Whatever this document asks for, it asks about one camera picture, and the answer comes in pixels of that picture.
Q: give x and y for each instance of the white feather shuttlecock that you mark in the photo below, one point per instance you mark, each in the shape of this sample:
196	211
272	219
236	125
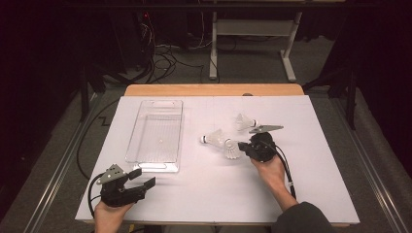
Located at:
231	150
244	121
213	138

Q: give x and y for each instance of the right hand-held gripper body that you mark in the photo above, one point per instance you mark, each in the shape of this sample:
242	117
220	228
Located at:
262	147

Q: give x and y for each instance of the person's right hand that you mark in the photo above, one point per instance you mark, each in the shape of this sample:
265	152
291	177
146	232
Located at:
270	173

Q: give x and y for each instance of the dark curtain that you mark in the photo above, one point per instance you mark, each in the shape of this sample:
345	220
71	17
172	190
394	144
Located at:
35	97
385	81

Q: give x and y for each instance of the aluminium floor rail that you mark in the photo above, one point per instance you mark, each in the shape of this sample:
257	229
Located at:
369	168
64	165

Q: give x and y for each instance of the white board sheet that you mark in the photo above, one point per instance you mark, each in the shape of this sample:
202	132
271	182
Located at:
210	194

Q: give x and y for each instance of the black computer case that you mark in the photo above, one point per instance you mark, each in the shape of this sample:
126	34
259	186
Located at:
129	39

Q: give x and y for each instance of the person's left hand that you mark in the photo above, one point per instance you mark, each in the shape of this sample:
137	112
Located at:
108	218

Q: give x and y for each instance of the black metal stand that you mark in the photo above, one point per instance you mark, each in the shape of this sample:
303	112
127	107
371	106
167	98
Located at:
85	93
351	97

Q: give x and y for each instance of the white metal desk frame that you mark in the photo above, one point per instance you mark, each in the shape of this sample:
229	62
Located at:
252	27

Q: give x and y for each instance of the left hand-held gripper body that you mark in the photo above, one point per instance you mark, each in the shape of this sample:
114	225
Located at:
116	194

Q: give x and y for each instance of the wooden table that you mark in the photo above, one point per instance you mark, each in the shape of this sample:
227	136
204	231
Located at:
210	89

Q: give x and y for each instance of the clear plastic container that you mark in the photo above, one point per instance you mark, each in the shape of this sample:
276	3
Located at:
155	139

